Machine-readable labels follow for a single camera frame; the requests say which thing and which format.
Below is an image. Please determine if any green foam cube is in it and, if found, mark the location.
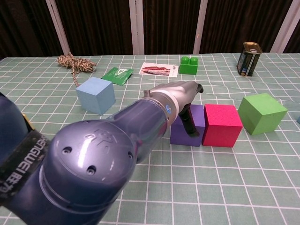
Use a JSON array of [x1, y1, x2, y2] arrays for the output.
[[238, 92, 288, 136]]

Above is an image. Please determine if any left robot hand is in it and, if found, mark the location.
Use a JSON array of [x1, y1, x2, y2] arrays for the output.
[[150, 81, 204, 138]]

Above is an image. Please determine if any white picture card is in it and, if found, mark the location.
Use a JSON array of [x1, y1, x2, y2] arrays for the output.
[[138, 62, 180, 78]]

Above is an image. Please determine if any purple foam cube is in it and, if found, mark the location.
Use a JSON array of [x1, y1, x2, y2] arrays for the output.
[[170, 104, 206, 147]]

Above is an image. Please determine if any green checked tablecloth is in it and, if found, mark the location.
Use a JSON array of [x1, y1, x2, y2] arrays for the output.
[[0, 52, 300, 225]]

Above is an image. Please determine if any yellow foam cube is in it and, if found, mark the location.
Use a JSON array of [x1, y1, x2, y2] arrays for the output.
[[20, 112, 36, 131]]

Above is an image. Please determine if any white metal frame post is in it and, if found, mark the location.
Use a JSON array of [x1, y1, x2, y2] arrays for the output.
[[193, 0, 209, 54], [269, 0, 300, 53], [129, 0, 145, 55], [45, 0, 71, 56]]

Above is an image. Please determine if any braided beige rope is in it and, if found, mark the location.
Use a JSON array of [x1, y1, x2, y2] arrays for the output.
[[57, 52, 98, 88]]

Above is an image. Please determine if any pink foam cube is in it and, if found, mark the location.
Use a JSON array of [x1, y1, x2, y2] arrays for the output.
[[202, 104, 243, 148]]

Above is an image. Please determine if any green toy brick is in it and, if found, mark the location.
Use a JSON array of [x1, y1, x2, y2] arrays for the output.
[[180, 56, 199, 75]]

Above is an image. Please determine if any light blue foam cube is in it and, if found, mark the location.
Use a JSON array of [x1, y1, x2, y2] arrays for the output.
[[75, 76, 116, 116]]

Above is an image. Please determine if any black printed velcro strap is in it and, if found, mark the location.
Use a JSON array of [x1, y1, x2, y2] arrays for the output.
[[0, 130, 51, 202]]

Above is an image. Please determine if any green foil sachet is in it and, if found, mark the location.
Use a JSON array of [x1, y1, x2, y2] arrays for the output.
[[101, 67, 134, 87]]

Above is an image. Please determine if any dark pleated curtain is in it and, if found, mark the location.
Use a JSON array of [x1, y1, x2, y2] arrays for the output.
[[0, 0, 300, 59]]

